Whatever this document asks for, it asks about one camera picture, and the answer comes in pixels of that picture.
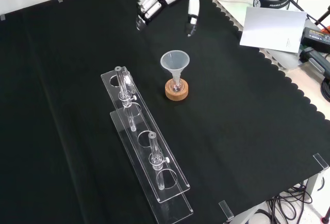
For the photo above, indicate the clear glass weighing funnel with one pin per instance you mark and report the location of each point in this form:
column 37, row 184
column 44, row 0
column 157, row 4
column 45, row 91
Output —
column 128, row 78

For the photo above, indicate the translucent plastic funnel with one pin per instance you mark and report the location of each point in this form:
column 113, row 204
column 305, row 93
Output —
column 175, row 60

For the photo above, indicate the clear acrylic funnel stand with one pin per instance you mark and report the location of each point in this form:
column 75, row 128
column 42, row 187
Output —
column 144, row 141

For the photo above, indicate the small round-bottom glass flask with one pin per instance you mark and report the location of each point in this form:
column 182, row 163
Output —
column 181, row 84

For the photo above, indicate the pale board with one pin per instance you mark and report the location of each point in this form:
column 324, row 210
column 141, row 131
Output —
column 270, row 28

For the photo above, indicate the black cloth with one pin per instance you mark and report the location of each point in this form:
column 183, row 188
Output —
column 232, row 110

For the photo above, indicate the black power adapter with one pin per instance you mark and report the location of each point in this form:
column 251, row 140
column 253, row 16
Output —
column 315, row 37

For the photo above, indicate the black tripod leg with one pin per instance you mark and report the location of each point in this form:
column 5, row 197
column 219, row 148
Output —
column 323, row 15

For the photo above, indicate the black and grey clamp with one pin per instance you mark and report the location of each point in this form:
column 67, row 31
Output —
column 315, row 60

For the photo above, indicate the grey table leg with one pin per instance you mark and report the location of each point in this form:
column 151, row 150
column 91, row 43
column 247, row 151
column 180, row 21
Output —
column 313, row 184

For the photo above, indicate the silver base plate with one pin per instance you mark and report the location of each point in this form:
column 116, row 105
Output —
column 232, row 0

